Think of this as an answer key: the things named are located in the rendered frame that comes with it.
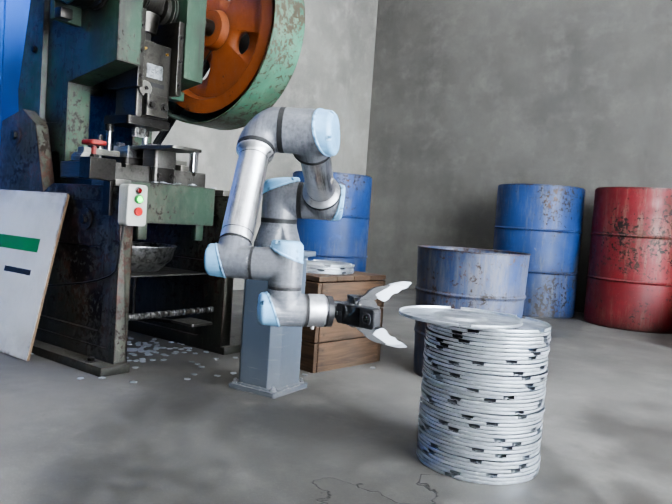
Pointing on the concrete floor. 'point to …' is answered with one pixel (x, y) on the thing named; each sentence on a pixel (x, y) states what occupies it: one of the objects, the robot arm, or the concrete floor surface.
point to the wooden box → (338, 338)
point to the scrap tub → (468, 283)
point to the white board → (26, 263)
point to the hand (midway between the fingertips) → (411, 315)
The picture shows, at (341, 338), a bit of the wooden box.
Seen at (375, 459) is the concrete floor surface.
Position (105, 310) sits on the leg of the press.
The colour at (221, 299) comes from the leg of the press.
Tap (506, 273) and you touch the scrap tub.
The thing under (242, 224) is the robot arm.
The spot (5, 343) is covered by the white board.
